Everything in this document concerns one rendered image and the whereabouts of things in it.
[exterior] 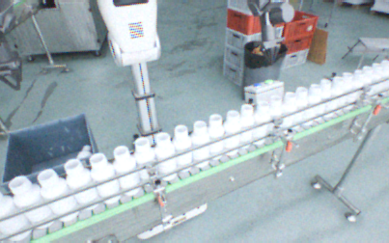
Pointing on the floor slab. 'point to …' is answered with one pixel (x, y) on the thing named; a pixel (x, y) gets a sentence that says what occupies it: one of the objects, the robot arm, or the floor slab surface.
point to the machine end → (63, 29)
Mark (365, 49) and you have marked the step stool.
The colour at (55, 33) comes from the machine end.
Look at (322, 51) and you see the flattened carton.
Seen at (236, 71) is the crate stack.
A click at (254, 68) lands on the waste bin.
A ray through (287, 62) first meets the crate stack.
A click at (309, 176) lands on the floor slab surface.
